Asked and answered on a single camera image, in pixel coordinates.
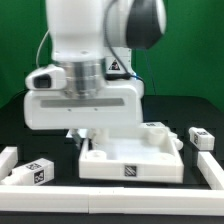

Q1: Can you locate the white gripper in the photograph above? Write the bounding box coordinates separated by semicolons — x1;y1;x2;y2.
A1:
24;79;144;148

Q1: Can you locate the white square tabletop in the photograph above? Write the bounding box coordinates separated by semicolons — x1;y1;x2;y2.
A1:
79;127;184;183

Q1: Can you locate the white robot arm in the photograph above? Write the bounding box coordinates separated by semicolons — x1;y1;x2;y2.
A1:
24;0;166;137

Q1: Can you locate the white marker sheet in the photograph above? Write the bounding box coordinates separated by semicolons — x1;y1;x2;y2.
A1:
66;129;75;138

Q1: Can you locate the white left fence bar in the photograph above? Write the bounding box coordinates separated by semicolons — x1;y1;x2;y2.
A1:
0;147;18;181

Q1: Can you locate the white fence bar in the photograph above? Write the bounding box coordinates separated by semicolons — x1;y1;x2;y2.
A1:
0;147;18;181
197;152;224;191
0;185;224;216

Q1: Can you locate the white front fence bar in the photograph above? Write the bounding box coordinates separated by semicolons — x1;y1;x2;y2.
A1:
0;185;224;216

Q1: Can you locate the white right fence bar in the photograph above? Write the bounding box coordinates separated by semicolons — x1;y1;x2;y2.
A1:
197;152;224;191

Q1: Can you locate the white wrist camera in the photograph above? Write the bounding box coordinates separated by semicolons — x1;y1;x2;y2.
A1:
25;64;67;91

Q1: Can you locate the grey cable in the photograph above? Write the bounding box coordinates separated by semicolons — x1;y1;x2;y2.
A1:
35;29;51;71

